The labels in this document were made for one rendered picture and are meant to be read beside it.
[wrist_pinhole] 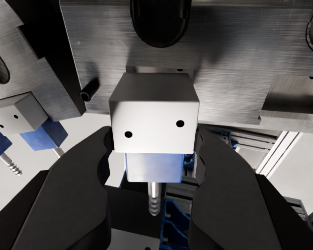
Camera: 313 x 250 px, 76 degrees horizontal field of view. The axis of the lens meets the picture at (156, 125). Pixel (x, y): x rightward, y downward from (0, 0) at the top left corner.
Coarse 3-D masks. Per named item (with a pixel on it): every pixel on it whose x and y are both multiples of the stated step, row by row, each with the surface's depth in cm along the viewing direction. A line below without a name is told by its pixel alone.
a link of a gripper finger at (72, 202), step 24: (96, 144) 10; (72, 168) 9; (96, 168) 9; (48, 192) 8; (72, 192) 8; (96, 192) 8; (48, 216) 7; (72, 216) 7; (96, 216) 7; (24, 240) 6; (48, 240) 6; (72, 240) 6; (96, 240) 7
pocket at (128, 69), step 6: (126, 66) 16; (132, 66) 17; (138, 66) 18; (150, 72) 18; (156, 72) 18; (162, 72) 18; (168, 72) 18; (174, 72) 18; (180, 72) 18; (186, 72) 18; (192, 72) 18; (192, 78) 18
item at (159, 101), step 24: (144, 72) 15; (120, 96) 11; (144, 96) 11; (168, 96) 11; (192, 96) 11; (120, 120) 11; (144, 120) 11; (168, 120) 11; (192, 120) 11; (120, 144) 12; (144, 144) 12; (168, 144) 12; (192, 144) 12; (144, 168) 15; (168, 168) 15
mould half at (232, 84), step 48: (96, 0) 13; (192, 0) 12; (240, 0) 12; (288, 0) 12; (96, 48) 15; (144, 48) 14; (192, 48) 14; (240, 48) 13; (288, 48) 13; (96, 96) 18; (240, 96) 15
